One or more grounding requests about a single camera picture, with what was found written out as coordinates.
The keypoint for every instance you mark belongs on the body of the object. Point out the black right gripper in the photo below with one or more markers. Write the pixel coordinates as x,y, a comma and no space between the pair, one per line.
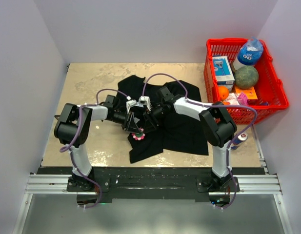
150,120

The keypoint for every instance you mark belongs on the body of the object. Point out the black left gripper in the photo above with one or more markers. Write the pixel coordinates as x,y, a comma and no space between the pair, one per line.
132,127

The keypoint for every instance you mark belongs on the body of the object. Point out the pink flower brooch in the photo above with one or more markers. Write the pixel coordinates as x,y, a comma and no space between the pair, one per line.
139,136

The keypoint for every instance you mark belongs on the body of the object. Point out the black garment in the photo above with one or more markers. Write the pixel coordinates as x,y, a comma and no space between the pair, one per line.
176,132

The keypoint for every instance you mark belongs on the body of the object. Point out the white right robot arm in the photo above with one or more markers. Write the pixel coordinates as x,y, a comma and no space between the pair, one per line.
217,125

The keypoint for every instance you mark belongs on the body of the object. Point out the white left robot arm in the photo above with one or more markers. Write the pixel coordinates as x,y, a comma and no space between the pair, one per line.
72,130

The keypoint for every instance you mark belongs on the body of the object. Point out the orange fruit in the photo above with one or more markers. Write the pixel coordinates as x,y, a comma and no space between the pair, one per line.
223,92

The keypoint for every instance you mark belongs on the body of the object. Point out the blue white box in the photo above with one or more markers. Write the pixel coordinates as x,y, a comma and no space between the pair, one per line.
223,73

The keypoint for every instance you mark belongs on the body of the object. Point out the pink small package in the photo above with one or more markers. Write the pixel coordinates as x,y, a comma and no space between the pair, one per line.
242,99

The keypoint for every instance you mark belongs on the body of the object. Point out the green round melon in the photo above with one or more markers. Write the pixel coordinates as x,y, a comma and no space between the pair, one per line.
246,77

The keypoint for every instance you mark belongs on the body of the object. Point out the blue silver drink can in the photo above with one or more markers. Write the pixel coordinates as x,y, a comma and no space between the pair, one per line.
242,138

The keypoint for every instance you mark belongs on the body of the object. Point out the orange box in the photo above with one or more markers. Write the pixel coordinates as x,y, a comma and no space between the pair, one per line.
250,92

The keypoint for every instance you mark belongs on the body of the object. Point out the blue plastic bag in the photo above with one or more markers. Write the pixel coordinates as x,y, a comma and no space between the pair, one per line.
248,55

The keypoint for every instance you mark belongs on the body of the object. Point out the red plastic basket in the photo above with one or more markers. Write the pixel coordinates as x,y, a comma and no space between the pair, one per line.
269,89

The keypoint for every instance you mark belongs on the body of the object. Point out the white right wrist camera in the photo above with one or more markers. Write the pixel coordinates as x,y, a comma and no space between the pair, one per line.
145,101

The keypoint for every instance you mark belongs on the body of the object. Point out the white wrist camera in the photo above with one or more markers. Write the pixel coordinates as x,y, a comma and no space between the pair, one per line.
145,101
130,103

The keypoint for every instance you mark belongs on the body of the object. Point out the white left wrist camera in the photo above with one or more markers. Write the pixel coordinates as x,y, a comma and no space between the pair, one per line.
130,103

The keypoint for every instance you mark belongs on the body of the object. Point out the aluminium rail frame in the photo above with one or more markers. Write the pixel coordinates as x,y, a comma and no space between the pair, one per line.
49,208

